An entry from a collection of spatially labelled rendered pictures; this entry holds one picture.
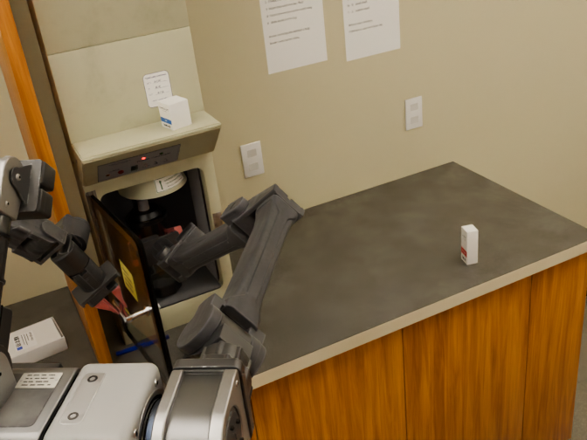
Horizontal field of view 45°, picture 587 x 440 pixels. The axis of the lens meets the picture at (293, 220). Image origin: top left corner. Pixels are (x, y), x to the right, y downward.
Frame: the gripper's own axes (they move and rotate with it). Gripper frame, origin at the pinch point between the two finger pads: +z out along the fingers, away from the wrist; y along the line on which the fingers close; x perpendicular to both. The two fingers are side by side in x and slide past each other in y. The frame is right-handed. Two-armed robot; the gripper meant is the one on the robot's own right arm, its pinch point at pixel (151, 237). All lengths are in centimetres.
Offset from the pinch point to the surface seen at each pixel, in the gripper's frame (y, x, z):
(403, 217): -83, 24, 3
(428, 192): -100, 23, 13
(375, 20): -95, -36, 27
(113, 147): 7.6, -31.6, -20.6
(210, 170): -16.1, -16.7, -10.8
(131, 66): -2.4, -46.3, -12.6
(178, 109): -8.5, -36.0, -20.3
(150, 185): -1.5, -16.4, -7.3
